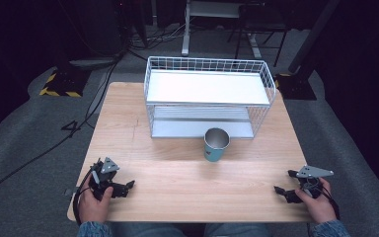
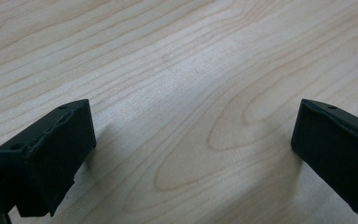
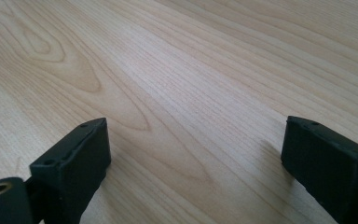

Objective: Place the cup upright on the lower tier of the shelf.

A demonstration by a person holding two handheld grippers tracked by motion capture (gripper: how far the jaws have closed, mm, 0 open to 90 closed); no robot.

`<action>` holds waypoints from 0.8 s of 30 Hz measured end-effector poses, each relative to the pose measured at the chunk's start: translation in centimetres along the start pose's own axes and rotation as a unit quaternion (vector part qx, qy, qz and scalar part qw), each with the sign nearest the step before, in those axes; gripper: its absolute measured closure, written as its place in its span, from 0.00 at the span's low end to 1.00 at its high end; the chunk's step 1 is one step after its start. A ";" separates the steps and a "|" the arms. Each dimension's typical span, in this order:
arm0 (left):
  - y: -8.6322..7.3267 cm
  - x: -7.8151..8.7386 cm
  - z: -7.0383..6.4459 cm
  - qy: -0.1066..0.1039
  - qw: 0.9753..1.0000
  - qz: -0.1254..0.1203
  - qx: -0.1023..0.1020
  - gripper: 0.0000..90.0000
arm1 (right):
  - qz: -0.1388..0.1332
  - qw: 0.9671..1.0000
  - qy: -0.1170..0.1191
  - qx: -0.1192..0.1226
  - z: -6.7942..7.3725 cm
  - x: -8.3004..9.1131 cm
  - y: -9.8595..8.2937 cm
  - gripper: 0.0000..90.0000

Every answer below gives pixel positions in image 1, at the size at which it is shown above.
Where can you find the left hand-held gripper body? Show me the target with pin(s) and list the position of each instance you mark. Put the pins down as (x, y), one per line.
(105, 176)

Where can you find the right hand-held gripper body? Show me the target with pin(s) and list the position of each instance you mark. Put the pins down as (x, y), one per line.
(307, 182)

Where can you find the black yellow striped stand base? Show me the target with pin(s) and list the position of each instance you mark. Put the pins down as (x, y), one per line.
(62, 86)

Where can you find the black stand pole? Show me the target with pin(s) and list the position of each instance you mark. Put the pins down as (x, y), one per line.
(312, 36)

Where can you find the white desk frame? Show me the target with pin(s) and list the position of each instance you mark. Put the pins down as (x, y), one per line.
(207, 23)

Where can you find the teal metal cup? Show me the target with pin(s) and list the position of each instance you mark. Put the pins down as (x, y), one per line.
(216, 144)

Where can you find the person's left hand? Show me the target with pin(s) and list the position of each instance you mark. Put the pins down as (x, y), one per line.
(93, 205)

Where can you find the black chair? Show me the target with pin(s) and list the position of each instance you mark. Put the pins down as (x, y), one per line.
(260, 29)

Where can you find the person's right hand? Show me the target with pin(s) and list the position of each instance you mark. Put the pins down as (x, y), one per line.
(317, 205)

